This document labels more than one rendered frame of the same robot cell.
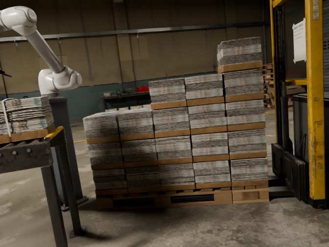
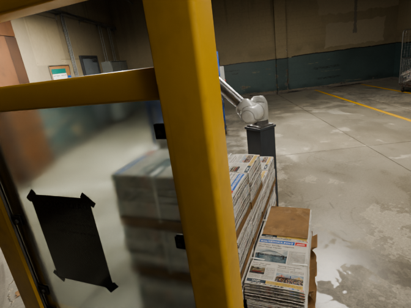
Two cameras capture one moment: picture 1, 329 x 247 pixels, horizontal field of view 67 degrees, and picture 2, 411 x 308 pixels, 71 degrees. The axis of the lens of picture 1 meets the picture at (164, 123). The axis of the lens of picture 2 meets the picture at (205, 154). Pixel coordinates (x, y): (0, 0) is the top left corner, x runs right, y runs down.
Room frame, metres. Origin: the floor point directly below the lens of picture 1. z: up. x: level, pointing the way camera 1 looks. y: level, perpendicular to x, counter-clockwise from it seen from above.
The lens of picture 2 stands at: (2.50, -1.64, 1.65)
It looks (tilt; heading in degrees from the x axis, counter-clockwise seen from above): 18 degrees down; 107
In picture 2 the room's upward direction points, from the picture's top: 8 degrees counter-clockwise
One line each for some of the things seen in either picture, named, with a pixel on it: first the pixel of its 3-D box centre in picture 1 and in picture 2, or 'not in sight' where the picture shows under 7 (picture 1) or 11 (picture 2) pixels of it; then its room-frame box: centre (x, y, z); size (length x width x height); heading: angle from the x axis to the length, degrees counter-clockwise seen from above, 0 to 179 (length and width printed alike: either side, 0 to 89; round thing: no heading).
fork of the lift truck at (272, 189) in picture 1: (226, 194); not in sight; (1.96, -0.46, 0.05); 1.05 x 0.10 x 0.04; 83
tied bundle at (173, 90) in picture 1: (169, 93); (225, 179); (2.14, -0.08, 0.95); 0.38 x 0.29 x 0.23; 172
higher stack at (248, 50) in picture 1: (241, 121); not in sight; (2.06, -0.65, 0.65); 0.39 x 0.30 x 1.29; 173
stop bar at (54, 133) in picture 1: (55, 132); not in sight; (1.47, 0.66, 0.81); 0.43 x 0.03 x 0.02; 13
